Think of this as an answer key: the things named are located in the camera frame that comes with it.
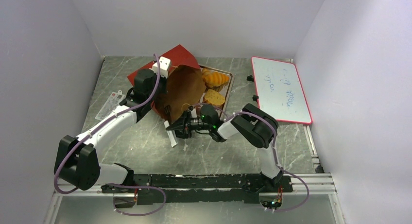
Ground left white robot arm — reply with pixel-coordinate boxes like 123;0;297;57
53;67;168;194

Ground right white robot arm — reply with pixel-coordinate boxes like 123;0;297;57
166;103;283;192

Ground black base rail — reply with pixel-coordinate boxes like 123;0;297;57
101;173;293;205

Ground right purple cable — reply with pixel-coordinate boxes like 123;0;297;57
193;103;310;213

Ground metal tongs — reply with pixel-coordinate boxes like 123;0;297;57
164;105;177;148

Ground pink framed whiteboard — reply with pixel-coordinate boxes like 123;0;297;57
251;56;312;124

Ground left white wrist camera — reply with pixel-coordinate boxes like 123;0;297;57
151;56;172;79

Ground pale fake bread slice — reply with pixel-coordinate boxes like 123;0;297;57
203;89;226;107

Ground silver metal tray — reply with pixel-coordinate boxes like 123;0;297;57
200;65;234;111

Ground orange fake croissant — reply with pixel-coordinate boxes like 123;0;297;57
202;69;230;87

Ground red paper bag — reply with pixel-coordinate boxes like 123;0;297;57
127;45;206;122

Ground clear plastic packet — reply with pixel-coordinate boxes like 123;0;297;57
95;90;125;121

